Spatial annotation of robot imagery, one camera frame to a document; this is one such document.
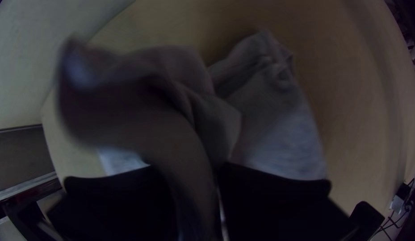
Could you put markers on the light grey t-shirt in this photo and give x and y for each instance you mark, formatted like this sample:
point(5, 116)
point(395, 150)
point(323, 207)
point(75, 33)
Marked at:
point(167, 110)

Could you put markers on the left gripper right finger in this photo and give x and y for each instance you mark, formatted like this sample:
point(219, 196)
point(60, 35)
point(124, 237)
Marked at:
point(277, 207)

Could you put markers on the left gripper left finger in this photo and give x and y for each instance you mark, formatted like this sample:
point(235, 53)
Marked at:
point(120, 204)

